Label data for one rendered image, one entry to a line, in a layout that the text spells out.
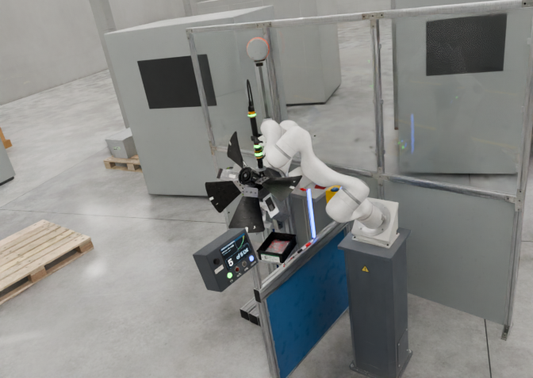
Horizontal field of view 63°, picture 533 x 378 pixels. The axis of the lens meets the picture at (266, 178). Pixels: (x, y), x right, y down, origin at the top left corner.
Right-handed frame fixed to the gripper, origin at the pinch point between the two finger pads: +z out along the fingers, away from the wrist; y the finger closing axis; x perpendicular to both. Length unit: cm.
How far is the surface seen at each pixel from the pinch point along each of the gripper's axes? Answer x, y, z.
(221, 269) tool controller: -30, -79, -42
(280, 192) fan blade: -29.6, -7.5, -19.9
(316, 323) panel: -119, -11, -38
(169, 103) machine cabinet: -27, 112, 234
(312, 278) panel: -85, -8, -37
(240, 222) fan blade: -48, -22, 3
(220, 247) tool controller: -22, -75, -40
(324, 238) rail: -63, 6, -39
